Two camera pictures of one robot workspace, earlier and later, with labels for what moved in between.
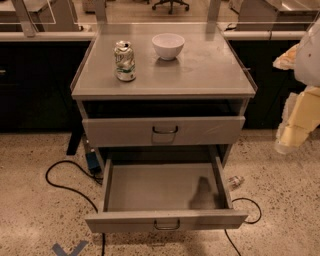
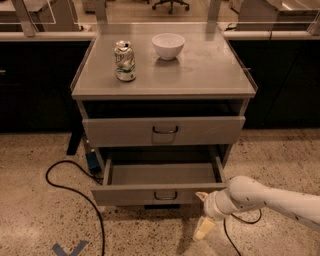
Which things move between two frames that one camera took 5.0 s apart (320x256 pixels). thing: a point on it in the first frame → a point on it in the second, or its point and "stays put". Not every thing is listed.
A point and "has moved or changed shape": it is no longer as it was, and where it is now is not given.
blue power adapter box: (93, 162) stays put
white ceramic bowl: (168, 45) stays put
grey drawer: (164, 194) has moved or changed shape
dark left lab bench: (36, 74) stays put
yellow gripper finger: (288, 60) → (218, 204)
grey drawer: (164, 131) stays put
